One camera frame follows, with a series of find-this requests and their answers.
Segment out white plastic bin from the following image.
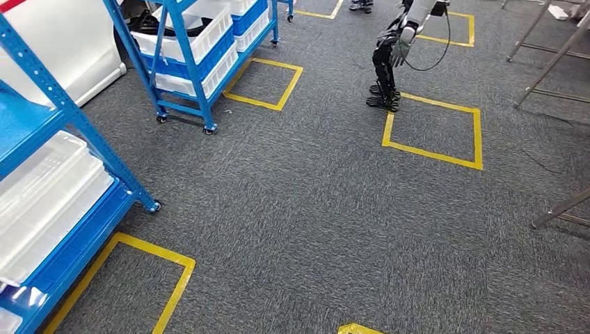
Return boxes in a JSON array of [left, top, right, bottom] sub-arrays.
[[221, 0, 259, 16], [234, 9, 271, 53], [131, 2, 234, 65], [154, 43, 239, 99]]

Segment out grey metal table frame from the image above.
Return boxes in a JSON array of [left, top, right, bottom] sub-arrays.
[[501, 0, 590, 109]]

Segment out blue shelf rack on casters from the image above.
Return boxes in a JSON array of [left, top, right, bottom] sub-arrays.
[[102, 0, 294, 136]]

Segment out white car red stripe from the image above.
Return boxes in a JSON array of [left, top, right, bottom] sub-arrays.
[[0, 0, 127, 108]]

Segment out blue metal shelf rack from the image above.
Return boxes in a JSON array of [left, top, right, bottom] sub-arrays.
[[0, 13, 163, 334]]

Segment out black plastic parts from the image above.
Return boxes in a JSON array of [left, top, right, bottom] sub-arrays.
[[127, 9, 213, 38]]

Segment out blue plastic bin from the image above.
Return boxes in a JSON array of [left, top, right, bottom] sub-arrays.
[[230, 0, 269, 37], [140, 27, 236, 81]]

